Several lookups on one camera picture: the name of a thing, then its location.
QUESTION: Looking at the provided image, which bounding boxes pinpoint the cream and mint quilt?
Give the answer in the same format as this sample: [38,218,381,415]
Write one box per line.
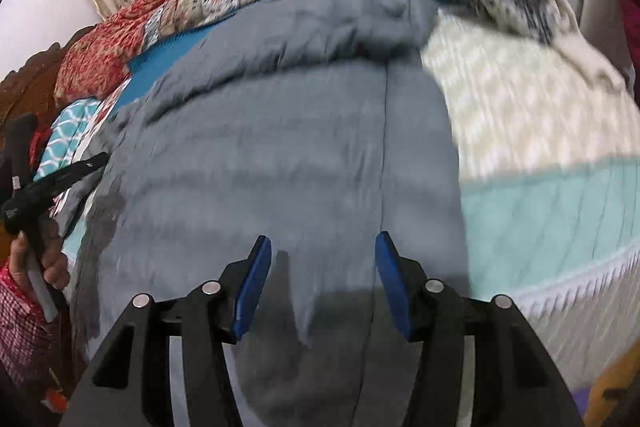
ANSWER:
[420,7,640,408]

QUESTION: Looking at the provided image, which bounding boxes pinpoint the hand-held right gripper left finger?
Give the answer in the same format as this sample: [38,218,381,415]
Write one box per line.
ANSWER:
[59,235,273,427]

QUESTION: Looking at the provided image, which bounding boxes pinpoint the red patchwork quilt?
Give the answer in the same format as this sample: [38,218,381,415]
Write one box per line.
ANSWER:
[52,0,406,108]

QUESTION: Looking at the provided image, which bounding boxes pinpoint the grey puffer jacket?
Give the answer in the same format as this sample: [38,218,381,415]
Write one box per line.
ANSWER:
[62,0,473,427]

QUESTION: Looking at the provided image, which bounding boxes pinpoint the carved wooden headboard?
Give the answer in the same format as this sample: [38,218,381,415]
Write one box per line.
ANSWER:
[0,24,96,132]

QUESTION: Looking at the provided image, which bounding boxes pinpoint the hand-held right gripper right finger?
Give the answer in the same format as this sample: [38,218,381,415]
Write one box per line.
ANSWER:
[376,232,586,427]

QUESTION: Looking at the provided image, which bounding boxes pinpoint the teal lattice print cloth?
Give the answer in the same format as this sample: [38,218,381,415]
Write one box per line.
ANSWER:
[35,97,108,188]

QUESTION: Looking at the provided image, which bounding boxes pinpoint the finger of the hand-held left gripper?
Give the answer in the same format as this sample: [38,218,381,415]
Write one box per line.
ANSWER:
[30,152,110,200]

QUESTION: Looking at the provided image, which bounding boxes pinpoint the person's left hand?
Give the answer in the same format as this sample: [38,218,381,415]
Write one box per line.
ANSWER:
[7,229,71,295]

